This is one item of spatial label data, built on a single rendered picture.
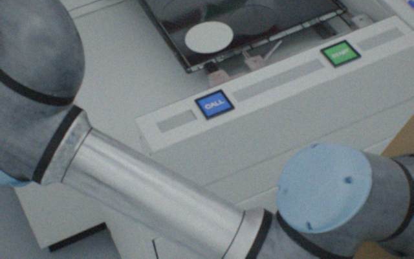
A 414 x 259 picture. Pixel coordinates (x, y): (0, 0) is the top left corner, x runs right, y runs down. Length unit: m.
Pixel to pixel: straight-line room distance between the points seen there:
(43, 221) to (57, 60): 1.36
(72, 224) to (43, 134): 1.37
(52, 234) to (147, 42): 0.80
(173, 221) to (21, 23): 0.32
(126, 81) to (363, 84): 0.52
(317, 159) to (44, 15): 0.39
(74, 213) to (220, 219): 1.33
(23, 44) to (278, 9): 0.82
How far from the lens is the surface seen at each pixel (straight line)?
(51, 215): 2.33
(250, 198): 1.57
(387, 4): 1.61
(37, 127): 1.03
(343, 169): 0.99
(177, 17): 1.72
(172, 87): 1.68
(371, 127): 1.61
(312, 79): 1.45
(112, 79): 1.73
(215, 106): 1.41
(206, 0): 1.76
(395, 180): 1.05
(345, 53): 1.50
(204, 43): 1.64
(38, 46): 1.00
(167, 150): 1.37
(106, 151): 1.04
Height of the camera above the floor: 1.94
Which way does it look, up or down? 45 degrees down
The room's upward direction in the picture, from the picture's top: 9 degrees counter-clockwise
